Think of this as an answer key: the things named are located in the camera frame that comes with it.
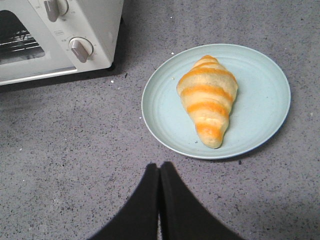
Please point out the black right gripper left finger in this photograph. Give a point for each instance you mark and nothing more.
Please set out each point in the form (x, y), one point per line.
(138, 218)

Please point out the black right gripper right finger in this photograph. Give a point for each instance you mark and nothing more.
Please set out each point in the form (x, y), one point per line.
(182, 216)

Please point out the golden croissant bread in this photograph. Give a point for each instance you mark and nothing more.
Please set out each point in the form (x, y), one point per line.
(207, 93)

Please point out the oven glass door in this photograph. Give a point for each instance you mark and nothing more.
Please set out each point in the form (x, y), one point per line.
(30, 15)

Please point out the lower oven control knob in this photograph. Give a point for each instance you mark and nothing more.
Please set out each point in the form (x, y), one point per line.
(81, 48)

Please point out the oven control knob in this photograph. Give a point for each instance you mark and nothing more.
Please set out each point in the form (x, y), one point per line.
(81, 48)
(55, 9)

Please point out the white Toshiba toaster oven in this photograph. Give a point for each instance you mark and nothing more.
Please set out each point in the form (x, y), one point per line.
(98, 21)

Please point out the upper oven control knob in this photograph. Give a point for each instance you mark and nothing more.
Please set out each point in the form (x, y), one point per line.
(55, 9)

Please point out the light green plate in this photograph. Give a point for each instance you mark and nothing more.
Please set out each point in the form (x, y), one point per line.
(261, 106)

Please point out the metal oven wire rack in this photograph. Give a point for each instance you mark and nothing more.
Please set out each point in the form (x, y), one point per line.
(19, 41)

